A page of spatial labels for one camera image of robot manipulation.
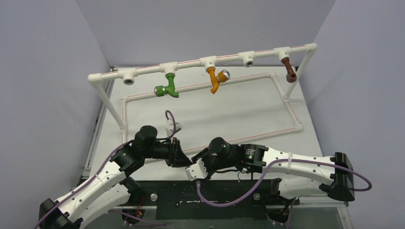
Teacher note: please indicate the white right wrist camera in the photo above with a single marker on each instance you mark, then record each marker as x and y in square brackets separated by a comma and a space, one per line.
[196, 171]

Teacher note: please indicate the white pvc pipe frame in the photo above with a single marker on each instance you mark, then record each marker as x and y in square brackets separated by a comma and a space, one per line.
[256, 103]

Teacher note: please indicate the green plastic faucet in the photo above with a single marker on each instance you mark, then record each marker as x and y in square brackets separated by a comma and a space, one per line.
[161, 90]

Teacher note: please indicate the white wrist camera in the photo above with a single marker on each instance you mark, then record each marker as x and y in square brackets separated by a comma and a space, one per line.
[196, 171]
[170, 129]

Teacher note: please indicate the brown plastic faucet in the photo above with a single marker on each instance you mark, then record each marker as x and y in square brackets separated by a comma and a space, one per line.
[291, 76]

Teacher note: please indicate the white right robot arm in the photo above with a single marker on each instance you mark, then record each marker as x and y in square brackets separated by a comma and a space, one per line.
[328, 175]

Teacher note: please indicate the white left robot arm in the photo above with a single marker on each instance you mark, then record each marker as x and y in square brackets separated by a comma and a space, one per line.
[112, 184]

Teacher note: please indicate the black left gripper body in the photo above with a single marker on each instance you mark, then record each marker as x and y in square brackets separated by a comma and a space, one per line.
[171, 152]

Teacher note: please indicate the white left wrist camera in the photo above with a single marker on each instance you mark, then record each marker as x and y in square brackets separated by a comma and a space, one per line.
[170, 129]

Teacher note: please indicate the orange plastic faucet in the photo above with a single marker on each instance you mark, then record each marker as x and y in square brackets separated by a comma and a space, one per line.
[216, 79]

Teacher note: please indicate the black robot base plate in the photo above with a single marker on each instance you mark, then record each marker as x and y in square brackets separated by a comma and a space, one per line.
[183, 200]

